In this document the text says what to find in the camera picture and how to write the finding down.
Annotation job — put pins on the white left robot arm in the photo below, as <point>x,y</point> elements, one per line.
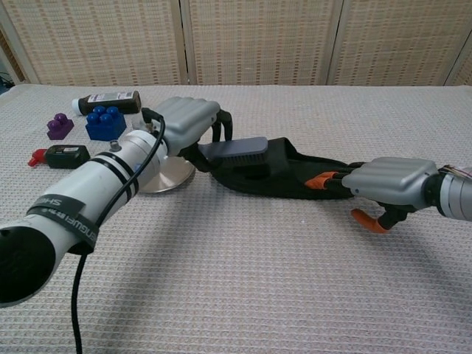
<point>92,180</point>

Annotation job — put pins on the beige waffle-weave tablecloth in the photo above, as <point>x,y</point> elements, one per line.
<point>258,276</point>

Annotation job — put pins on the dark brown bottle white cap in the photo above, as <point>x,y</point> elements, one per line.
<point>110,103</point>

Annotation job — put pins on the woven bamboo screen panel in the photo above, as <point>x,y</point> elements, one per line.
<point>398,40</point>
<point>99,40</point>
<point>258,40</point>

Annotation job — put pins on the blue toy building block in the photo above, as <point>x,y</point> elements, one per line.
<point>103,129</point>

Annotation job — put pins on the round stainless steel plate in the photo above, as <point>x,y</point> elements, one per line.
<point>173,177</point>

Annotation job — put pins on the purple toy building block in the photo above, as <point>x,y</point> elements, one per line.
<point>59,129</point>

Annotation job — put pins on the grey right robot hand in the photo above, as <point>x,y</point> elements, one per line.
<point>391,180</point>

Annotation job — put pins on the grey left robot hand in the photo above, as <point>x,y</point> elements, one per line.
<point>188,118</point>

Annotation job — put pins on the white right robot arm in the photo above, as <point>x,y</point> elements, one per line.
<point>457,195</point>

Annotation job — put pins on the black rubber slide sandal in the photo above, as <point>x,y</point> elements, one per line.
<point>280,173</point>

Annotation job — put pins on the grey handled scrub brush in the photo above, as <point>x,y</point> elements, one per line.
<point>239,146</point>

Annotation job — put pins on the black bottle with red cap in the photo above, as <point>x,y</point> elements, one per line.
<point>66,156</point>

